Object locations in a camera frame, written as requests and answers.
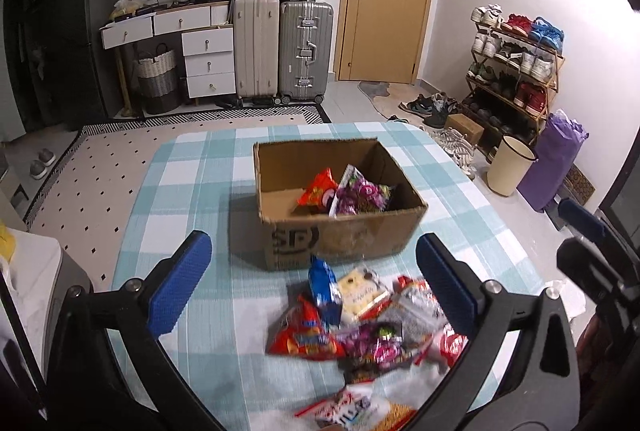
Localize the black cabinet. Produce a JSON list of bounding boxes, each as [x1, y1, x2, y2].
[[597, 126, 640, 252]]

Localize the cream snack packet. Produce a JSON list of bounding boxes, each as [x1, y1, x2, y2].
[[336, 267, 392, 324]]

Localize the dark sneakers pair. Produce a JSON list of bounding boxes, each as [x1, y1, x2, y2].
[[398, 92, 463, 129]]

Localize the silver red snack packet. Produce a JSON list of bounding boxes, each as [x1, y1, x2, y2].
[[385, 275, 448, 342]]

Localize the purple snack packet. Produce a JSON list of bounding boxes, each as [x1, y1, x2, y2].
[[336, 321, 426, 384], [328, 165, 396, 217]]

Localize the white red striped snack packet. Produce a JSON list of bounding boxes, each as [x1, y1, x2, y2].
[[295, 386, 386, 429]]

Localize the purple bag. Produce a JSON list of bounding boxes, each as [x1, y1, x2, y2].
[[516, 110, 590, 213]]

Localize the brown patterned doormat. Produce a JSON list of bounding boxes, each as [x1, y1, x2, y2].
[[562, 164, 596, 202]]

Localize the white dresser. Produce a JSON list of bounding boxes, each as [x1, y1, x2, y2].
[[100, 1, 238, 107]]

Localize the white sandals pair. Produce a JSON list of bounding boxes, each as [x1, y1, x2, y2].
[[432, 127, 478, 177]]

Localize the woven laundry basket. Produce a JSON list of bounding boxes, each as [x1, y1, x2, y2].
[[136, 44, 181, 114]]

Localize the orange red snack packet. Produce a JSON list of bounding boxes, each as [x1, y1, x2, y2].
[[297, 168, 340, 208], [267, 295, 346, 359]]

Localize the tan snack packet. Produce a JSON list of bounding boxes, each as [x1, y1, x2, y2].
[[370, 403, 418, 431]]

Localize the cream waste bin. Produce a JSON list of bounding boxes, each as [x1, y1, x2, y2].
[[486, 135, 540, 198]]

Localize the silver suitcase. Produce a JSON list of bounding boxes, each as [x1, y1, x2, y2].
[[277, 0, 335, 104]]

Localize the small cardboard box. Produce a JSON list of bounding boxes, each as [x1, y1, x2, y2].
[[444, 112, 485, 146]]

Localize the beige dotted rug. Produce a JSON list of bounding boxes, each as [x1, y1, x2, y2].
[[25, 104, 333, 292]]

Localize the grey brown door mat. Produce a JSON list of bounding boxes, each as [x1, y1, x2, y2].
[[357, 80, 416, 117]]

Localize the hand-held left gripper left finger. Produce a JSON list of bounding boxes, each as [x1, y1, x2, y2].
[[47, 230, 226, 431]]

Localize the yellow plastic bag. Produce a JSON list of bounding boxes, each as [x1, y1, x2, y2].
[[111, 0, 143, 19]]

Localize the dark grey refrigerator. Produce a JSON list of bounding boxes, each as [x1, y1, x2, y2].
[[0, 0, 121, 142]]

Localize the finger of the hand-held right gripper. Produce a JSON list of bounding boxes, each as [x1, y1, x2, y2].
[[556, 237, 631, 307], [557, 198, 621, 248]]

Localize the wooden shoe rack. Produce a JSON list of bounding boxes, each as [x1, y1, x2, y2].
[[462, 4, 566, 152]]

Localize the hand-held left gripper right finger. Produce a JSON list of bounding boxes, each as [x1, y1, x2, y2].
[[400, 233, 582, 431]]

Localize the blue snack packet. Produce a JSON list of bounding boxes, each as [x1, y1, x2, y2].
[[307, 255, 343, 327]]

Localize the brown cardboard box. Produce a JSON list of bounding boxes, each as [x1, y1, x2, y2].
[[252, 137, 429, 272]]

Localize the beige suitcase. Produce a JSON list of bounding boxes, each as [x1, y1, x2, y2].
[[232, 0, 281, 104]]

